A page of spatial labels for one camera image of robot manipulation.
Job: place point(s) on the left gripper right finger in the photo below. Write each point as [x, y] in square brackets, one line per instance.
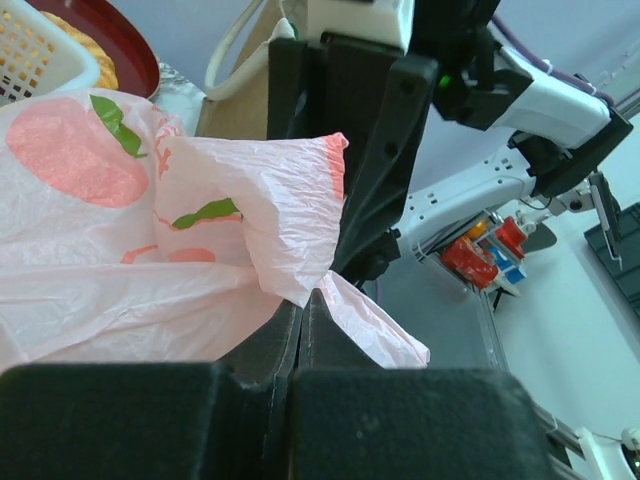
[349, 418]

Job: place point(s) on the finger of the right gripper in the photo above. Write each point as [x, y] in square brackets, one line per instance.
[407, 95]
[287, 90]

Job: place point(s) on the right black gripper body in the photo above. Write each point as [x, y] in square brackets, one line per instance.
[346, 79]

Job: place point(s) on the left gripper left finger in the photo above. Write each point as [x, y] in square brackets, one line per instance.
[154, 420]

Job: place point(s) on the pink peach plastic bag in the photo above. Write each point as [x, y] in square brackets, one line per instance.
[124, 239]

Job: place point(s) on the brown paper grocery bag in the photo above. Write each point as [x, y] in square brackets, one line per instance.
[237, 107]

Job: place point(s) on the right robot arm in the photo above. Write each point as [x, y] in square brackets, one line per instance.
[562, 128]

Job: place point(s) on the red round plate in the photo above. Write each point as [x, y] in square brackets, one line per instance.
[136, 65]

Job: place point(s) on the white plastic fruit basket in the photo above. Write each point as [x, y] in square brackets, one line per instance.
[38, 57]

